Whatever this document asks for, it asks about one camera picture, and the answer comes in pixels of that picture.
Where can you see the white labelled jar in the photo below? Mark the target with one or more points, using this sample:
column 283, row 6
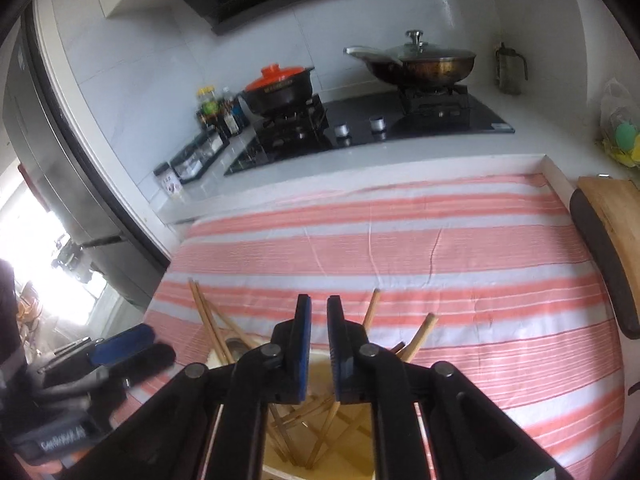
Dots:
column 167, row 182

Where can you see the large metal spoon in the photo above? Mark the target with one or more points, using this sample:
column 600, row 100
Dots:
column 239, row 346

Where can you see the black gas cooktop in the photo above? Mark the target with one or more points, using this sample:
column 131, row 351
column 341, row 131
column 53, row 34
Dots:
column 360, row 125

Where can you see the grey refrigerator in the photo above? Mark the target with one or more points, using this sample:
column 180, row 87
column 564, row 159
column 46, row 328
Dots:
column 75, row 185

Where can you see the wooden cutting board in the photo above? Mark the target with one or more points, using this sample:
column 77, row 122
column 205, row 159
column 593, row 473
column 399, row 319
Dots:
column 597, row 260
column 617, row 220

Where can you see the wooden chopstick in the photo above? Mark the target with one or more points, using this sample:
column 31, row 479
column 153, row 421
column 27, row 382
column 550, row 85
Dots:
column 325, row 430
column 282, row 430
column 371, row 307
column 397, row 349
column 216, row 320
column 422, row 332
column 205, row 320

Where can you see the person's dark clothing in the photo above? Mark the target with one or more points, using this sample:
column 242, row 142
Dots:
column 10, row 320

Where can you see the black pot with orange lid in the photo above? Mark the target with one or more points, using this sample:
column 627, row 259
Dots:
column 277, row 90

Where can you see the cream plastic bin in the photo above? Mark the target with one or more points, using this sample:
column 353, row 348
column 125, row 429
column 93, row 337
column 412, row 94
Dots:
column 320, row 375

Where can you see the group of condiment bottles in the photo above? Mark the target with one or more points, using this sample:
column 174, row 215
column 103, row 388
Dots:
column 222, row 110

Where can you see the wok with glass lid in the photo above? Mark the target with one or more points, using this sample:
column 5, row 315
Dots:
column 420, row 65

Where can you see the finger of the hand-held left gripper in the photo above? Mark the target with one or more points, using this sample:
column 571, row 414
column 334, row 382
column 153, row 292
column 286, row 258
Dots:
column 125, row 342
column 150, row 362

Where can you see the rack of spice jars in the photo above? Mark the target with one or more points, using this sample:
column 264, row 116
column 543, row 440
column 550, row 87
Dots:
column 197, row 160

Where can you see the plastic bag with yellow contents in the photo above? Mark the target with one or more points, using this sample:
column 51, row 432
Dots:
column 622, row 130

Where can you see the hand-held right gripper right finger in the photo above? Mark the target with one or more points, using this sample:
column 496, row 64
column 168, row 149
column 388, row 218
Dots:
column 336, row 350

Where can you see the pink white striped cloth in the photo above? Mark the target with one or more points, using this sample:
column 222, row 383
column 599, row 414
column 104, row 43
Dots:
column 400, row 240

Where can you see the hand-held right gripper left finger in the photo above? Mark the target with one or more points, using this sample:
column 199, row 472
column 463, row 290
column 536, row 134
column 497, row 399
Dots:
column 302, row 350

